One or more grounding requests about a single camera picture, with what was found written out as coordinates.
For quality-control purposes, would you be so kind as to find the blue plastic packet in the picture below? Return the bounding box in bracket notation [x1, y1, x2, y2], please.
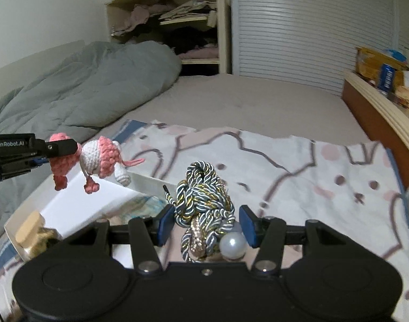
[382, 50, 408, 63]

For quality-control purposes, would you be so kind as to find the blue drink can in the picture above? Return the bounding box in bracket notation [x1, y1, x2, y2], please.
[377, 63, 397, 94]

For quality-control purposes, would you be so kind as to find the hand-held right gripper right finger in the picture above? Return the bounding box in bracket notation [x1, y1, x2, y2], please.
[239, 205, 342, 276]

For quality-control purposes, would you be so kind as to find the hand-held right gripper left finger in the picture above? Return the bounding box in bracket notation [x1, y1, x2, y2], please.
[67, 204, 176, 276]

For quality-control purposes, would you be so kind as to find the grey-green duvet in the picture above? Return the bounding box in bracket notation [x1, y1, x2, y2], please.
[0, 40, 182, 215]

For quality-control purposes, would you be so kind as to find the iridescent blue-green packet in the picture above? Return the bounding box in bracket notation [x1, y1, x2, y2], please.
[119, 195, 166, 222]

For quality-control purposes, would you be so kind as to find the white louvered door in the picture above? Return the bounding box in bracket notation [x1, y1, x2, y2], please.
[229, 0, 409, 98]

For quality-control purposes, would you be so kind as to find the dark clothes pile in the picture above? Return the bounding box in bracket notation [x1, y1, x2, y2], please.
[164, 27, 218, 54]

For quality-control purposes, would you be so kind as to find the braided cord ornament with pearl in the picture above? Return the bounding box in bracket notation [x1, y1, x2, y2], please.
[163, 160, 249, 263]

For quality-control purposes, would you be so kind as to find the orange snack bag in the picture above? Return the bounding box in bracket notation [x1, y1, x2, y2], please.
[355, 47, 408, 84]

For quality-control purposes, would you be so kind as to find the oval wooden block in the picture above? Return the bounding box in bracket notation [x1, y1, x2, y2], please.
[15, 211, 46, 247]

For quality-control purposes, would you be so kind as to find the cream wooden shelf unit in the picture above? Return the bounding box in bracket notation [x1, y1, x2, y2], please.
[105, 0, 232, 75]

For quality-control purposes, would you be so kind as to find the white cardboard box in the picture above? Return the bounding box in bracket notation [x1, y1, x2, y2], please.
[3, 171, 169, 267]

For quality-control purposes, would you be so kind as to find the bed with beige sheet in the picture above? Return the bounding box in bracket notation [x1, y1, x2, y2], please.
[90, 73, 373, 141]

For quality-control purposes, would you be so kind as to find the printed cartoon blanket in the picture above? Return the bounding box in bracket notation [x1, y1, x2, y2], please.
[0, 119, 409, 322]

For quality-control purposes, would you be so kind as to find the pink white crochet toy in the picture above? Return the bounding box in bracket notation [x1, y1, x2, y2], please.
[48, 132, 145, 195]

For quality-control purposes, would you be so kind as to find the wooden headboard shelf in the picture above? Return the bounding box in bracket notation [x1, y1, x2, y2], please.
[342, 70, 409, 188]

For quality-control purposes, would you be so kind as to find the crumpled pink cloth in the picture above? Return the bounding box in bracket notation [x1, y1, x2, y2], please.
[111, 4, 176, 36]

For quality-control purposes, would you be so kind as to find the crumpled beige cloth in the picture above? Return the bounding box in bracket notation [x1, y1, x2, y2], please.
[159, 0, 218, 21]

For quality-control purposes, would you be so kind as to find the folded pink cloth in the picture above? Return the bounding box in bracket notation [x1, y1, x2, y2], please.
[176, 47, 220, 60]

